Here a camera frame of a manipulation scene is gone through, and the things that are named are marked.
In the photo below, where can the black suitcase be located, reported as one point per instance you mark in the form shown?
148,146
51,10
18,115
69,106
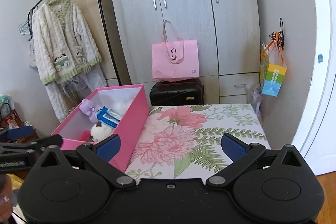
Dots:
180,93

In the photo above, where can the wicker basket with items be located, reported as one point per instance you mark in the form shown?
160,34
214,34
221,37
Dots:
8,113

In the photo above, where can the pink paper shopping bag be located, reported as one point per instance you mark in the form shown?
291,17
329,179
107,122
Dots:
176,60

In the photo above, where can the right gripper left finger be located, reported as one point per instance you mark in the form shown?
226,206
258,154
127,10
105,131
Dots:
109,159

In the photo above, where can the grey three-door wardrobe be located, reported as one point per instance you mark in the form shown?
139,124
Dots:
227,32

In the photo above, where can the white green knitted cardigan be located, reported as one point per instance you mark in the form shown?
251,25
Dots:
65,50

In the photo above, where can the floral tablecloth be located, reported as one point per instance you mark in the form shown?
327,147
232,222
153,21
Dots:
185,141

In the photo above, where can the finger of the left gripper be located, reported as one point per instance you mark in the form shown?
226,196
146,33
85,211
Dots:
7,148
16,133

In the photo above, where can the white door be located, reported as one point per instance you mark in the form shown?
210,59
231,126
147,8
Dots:
315,136

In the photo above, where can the white brown cat plush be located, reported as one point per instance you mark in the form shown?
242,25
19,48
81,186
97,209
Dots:
100,131

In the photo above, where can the black wall hook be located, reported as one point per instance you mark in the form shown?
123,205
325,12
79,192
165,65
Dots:
281,29

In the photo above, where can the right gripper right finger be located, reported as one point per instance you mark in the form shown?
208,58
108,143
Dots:
243,156

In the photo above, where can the left hand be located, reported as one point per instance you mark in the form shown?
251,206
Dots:
6,196

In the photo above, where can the blue white tissue pack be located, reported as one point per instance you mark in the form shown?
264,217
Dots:
108,117

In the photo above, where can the purple plush toy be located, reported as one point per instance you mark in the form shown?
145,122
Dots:
90,109

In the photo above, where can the pink cardboard shoe box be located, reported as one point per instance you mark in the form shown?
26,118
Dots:
129,128

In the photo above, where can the colourful striped gift bag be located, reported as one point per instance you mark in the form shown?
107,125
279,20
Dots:
272,65

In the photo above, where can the white plastic bag bundle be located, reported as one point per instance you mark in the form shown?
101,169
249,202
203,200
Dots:
122,106

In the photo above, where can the pink floral fabric pouch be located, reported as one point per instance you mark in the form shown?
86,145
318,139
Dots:
86,136

